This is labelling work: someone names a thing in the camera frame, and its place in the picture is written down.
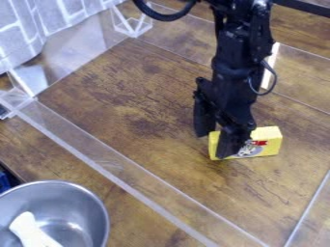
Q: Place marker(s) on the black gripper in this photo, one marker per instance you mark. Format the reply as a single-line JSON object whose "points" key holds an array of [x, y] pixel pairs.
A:
{"points": [[223, 100]]}

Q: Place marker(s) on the yellow butter box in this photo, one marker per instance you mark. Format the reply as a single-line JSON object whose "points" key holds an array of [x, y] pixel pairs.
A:
{"points": [[264, 144]]}

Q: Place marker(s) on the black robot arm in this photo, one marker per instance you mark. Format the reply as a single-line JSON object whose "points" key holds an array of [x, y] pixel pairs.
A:
{"points": [[244, 34]]}

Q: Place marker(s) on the steel bowl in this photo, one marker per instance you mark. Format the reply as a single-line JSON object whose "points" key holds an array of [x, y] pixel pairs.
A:
{"points": [[69, 211]]}

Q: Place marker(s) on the blue object at edge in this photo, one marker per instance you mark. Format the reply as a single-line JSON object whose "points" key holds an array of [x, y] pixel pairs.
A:
{"points": [[4, 182]]}

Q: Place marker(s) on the grey brick pattern cloth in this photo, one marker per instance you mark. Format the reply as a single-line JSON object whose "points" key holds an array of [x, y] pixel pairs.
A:
{"points": [[28, 21]]}

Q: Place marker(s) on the clear acrylic enclosure wall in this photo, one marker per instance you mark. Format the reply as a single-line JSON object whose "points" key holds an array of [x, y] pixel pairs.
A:
{"points": [[111, 127]]}

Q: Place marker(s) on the white handle in bowl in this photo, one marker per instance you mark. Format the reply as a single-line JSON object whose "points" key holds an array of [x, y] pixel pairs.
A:
{"points": [[30, 234]]}

